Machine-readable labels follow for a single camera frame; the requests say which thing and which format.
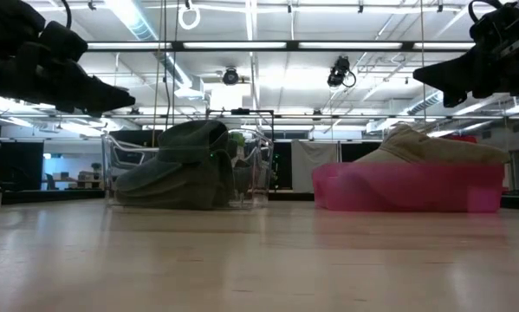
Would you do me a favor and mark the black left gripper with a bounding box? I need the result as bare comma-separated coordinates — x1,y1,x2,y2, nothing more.
0,42,137,119

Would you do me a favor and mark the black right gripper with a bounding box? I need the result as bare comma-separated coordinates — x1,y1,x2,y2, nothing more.
412,37,519,109

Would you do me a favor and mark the black computer monitor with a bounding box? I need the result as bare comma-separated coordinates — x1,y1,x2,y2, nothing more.
110,128,165,149

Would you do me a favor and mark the pink plastic bin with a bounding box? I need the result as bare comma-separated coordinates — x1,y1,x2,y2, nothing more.
311,161,506,215

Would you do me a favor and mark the round black ceiling lamp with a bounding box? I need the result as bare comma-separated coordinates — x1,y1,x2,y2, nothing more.
221,66,241,87

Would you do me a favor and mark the green potted plant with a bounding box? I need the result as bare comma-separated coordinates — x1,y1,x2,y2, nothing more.
229,131,248,149

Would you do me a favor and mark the white hanging cloth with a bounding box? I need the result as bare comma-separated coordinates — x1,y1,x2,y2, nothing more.
290,140,341,194

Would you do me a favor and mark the clear plastic bin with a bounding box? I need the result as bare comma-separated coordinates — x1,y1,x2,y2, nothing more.
101,127,276,211

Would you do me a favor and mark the thin hanging cable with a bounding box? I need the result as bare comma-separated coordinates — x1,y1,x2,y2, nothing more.
162,0,171,131
152,0,164,146
171,0,179,127

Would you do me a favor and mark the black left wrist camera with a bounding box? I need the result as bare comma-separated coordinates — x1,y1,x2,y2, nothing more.
39,20,89,62

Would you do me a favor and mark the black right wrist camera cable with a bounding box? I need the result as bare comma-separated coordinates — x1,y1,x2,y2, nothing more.
467,0,503,23

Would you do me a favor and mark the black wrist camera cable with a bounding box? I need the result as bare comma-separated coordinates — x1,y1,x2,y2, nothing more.
60,0,73,30
467,0,503,23

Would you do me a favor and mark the black left wrist camera cable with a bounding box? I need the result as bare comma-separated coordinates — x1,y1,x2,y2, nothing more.
60,0,73,30

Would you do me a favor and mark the black overhead camera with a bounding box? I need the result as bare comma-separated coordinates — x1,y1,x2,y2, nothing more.
326,55,358,89

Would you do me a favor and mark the white coiled cable ring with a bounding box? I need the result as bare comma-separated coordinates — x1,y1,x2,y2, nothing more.
178,3,202,32

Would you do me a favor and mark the black horizontal rail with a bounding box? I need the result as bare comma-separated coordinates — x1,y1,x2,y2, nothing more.
0,113,519,121

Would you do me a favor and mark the black frame crossbar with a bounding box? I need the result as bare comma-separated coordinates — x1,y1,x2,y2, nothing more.
85,40,477,54

